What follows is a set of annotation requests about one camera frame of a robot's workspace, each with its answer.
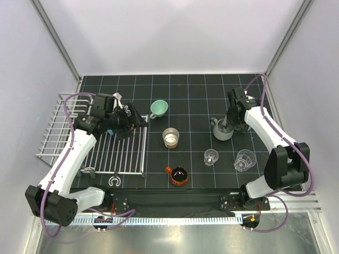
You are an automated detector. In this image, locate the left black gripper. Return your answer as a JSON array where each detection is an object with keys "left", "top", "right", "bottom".
[{"left": 105, "top": 102, "right": 148, "bottom": 140}]

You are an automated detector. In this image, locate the grey ceramic mug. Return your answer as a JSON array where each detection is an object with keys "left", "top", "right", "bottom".
[{"left": 210, "top": 117, "right": 234, "bottom": 141}]

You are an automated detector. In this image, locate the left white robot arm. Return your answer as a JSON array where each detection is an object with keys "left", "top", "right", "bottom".
[{"left": 25, "top": 92, "right": 148, "bottom": 227}]

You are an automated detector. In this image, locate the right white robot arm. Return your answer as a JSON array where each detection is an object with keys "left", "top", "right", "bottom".
[{"left": 222, "top": 87, "right": 310, "bottom": 210}]

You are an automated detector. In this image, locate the mint green cup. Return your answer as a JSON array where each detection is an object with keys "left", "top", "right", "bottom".
[{"left": 150, "top": 99, "right": 168, "bottom": 119}]

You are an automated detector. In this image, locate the steel tumbler cup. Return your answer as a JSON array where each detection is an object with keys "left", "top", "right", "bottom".
[{"left": 162, "top": 128, "right": 180, "bottom": 149}]

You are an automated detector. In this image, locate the black grid mat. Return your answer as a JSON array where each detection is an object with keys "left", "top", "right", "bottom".
[{"left": 72, "top": 74, "right": 269, "bottom": 189}]

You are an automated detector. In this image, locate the small clear glass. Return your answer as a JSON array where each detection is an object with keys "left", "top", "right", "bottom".
[{"left": 204, "top": 149, "right": 219, "bottom": 166}]

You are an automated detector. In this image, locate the large clear plastic cup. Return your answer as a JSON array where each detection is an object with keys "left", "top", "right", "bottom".
[{"left": 234, "top": 149, "right": 257, "bottom": 172}]

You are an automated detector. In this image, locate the orange black ceramic cup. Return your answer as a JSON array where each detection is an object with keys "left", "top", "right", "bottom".
[{"left": 165, "top": 167, "right": 189, "bottom": 186}]

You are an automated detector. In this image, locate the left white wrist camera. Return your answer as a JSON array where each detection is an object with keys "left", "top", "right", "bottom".
[{"left": 113, "top": 93, "right": 123, "bottom": 108}]

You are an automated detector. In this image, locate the metal wire dish rack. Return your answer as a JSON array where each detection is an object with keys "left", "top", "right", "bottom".
[{"left": 36, "top": 93, "right": 149, "bottom": 178}]

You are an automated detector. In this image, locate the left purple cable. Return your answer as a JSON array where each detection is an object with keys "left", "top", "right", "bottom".
[{"left": 41, "top": 92, "right": 136, "bottom": 238}]

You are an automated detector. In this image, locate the purple cable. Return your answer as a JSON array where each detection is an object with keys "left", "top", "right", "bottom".
[
  {"left": 243, "top": 74, "right": 316, "bottom": 232},
  {"left": 41, "top": 92, "right": 136, "bottom": 238}
]

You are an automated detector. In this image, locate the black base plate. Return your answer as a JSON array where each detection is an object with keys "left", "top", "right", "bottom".
[{"left": 99, "top": 187, "right": 270, "bottom": 218}]

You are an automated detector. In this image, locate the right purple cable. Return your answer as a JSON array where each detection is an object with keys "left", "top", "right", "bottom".
[{"left": 243, "top": 74, "right": 316, "bottom": 232}]

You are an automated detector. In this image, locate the slotted cable duct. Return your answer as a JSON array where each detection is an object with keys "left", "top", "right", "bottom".
[{"left": 69, "top": 214, "right": 243, "bottom": 226}]

